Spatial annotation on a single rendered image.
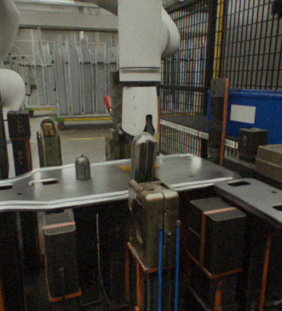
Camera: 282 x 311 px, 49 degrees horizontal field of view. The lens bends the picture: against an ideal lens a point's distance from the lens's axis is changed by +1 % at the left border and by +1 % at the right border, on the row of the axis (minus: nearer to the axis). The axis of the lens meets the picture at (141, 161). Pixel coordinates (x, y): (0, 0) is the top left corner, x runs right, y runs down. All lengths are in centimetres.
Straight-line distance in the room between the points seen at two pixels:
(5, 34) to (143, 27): 49
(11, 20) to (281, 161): 77
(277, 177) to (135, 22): 41
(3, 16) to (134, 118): 51
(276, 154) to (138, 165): 31
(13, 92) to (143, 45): 60
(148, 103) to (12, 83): 60
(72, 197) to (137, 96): 23
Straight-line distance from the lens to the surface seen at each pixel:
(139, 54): 62
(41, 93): 1019
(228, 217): 54
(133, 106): 62
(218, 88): 92
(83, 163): 64
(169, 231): 47
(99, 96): 778
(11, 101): 112
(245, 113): 94
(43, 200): 56
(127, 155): 82
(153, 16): 64
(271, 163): 69
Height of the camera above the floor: 121
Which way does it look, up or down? 15 degrees down
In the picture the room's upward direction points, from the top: straight up
